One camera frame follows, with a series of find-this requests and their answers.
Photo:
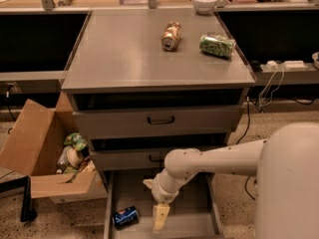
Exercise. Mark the top grey drawer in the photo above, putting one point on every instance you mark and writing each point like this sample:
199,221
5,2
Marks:
157,121

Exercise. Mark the white power strip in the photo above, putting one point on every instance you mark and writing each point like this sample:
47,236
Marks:
292,66

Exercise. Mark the black chair leg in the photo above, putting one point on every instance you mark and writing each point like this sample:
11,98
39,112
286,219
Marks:
28,213

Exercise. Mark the brown cardboard box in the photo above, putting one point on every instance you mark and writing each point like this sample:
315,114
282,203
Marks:
34,146

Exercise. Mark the orange soda can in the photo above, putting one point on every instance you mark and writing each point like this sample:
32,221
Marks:
171,36

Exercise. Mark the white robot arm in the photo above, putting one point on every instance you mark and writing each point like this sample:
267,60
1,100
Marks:
286,168

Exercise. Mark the middle grey drawer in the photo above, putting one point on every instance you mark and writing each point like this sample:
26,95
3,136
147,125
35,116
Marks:
129,159

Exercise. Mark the white bowl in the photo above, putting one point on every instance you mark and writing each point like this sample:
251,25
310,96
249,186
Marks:
203,6

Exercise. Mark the bottom grey drawer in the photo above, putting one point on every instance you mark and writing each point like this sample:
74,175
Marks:
192,215

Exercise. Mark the grey drawer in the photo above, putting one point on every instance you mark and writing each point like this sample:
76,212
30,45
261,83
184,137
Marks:
192,215
129,159
157,121

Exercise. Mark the green soda can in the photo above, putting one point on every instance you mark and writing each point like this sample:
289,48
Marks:
216,45

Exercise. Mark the green chip bag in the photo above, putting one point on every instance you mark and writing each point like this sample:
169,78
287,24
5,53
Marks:
76,140

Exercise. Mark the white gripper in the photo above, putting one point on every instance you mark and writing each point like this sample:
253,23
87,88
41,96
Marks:
161,195

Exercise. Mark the blue pepsi can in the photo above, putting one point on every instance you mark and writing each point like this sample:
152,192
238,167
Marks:
125,217

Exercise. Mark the grey drawer cabinet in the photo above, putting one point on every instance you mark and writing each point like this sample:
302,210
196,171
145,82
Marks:
120,64

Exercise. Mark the white round object in box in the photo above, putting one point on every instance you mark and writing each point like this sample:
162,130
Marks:
75,158

